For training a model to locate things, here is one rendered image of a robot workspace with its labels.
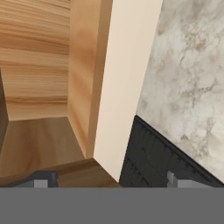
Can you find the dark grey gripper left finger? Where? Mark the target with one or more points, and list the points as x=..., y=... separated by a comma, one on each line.
x=43, y=177

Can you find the cream cabinet door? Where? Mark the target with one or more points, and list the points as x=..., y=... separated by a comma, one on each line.
x=125, y=87

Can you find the light wood cabinet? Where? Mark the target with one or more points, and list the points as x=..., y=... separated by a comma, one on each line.
x=35, y=73

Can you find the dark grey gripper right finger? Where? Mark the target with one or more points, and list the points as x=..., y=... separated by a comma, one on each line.
x=171, y=180

